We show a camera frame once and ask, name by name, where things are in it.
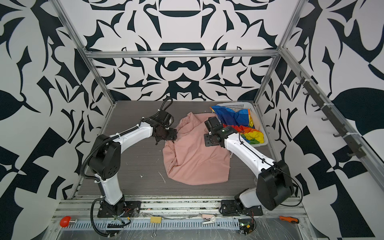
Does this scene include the white slotted cable duct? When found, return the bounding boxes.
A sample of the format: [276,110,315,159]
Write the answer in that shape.
[68,218,241,231]

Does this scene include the black corrugated cable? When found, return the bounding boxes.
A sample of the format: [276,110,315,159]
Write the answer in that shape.
[89,196,132,238]

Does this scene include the pink shorts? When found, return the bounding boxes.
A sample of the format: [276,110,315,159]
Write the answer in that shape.
[163,113,230,186]

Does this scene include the small green circuit board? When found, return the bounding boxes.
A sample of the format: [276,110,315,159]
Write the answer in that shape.
[239,219,256,235]

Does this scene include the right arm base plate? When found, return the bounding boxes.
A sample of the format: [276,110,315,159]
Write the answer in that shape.
[219,200,264,216]

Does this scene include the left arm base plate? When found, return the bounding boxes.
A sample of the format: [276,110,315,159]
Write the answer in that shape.
[97,200,142,218]

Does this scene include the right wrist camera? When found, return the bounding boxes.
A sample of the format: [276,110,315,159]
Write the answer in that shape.
[205,117,224,134]

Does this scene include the white plastic basket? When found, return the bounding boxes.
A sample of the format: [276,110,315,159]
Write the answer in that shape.
[218,102,269,147]

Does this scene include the orange handled tool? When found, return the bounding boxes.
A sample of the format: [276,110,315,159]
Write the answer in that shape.
[279,216,300,224]

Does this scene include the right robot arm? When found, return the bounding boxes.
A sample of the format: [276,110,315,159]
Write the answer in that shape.
[204,125,296,211]

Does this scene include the multicolour shorts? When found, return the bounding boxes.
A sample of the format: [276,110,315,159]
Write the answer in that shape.
[211,105,265,145]

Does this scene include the red emergency stop button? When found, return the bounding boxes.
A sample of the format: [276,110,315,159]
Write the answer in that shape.
[60,216,77,228]

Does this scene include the yellow tag clip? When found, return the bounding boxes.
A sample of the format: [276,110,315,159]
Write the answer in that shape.
[150,217,162,224]

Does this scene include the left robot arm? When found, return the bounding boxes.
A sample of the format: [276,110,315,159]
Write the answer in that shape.
[80,118,177,206]

